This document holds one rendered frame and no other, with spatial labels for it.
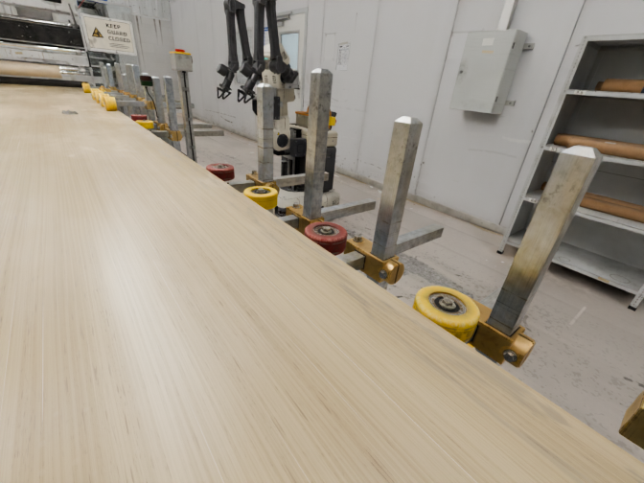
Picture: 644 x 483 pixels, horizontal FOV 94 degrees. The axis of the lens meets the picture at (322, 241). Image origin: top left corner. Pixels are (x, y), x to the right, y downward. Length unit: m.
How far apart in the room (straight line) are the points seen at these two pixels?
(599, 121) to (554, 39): 0.72
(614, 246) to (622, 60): 1.31
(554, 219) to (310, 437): 0.37
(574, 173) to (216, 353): 0.44
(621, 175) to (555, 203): 2.66
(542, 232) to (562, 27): 2.90
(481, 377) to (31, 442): 0.38
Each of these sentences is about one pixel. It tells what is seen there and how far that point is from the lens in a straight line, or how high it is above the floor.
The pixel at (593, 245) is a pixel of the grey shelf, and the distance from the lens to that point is 3.24.
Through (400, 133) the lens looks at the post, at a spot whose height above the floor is 1.08.
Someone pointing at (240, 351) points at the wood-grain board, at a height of 0.90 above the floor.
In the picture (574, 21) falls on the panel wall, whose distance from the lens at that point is 3.30.
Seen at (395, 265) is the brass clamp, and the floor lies 0.84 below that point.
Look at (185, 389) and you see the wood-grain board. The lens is 0.31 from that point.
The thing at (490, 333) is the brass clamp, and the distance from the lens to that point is 0.55.
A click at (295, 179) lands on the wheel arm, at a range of 1.10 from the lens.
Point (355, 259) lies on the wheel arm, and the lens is 0.64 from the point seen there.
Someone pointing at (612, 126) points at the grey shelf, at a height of 1.05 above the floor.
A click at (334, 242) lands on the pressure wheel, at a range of 0.53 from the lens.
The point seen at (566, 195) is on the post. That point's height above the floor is 1.05.
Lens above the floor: 1.14
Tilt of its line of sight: 27 degrees down
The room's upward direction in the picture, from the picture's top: 5 degrees clockwise
